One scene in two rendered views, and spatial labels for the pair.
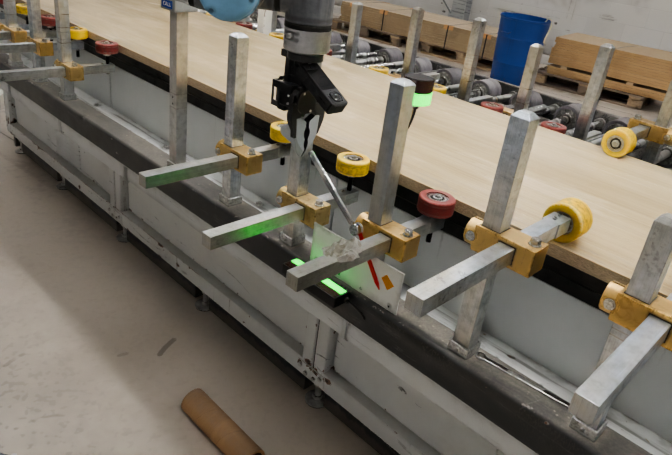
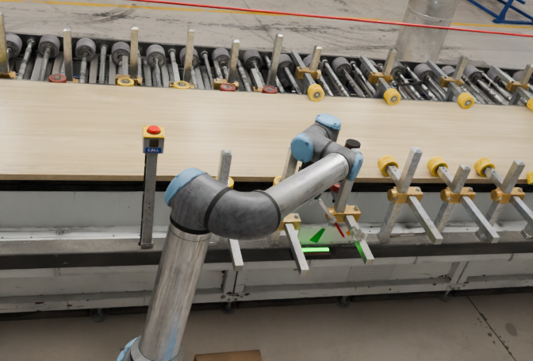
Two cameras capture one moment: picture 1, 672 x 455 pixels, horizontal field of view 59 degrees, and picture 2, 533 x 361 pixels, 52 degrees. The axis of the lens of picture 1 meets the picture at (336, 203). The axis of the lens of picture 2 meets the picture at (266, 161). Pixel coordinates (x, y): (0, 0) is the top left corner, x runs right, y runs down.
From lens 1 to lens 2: 189 cm
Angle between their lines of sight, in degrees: 52
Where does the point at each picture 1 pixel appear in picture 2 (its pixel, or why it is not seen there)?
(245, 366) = not seen: hidden behind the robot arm
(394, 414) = (290, 282)
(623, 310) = (453, 198)
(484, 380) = (400, 244)
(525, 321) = (371, 209)
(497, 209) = (406, 185)
